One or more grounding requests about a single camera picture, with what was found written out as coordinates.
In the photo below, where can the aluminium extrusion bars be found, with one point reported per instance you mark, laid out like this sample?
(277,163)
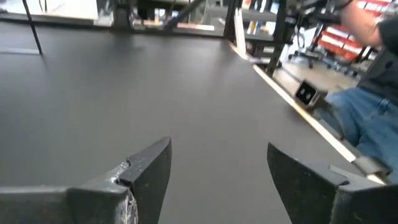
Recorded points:
(240,31)

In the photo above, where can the black office chair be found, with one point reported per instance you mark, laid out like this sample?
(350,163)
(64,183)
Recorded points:
(306,56)

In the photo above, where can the black table-level camera box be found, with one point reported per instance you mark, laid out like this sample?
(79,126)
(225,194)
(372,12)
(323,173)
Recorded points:
(308,93)

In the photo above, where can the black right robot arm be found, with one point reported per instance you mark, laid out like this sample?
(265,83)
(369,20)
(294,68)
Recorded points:
(122,14)

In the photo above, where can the person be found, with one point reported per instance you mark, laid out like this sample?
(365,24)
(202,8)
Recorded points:
(367,109)

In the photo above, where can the red storage rack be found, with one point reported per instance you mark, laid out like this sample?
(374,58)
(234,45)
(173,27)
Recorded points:
(342,43)

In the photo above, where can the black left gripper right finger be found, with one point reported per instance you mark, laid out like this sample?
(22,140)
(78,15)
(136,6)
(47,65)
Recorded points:
(326,196)

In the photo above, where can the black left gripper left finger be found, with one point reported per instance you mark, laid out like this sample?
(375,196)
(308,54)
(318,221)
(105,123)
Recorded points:
(124,196)

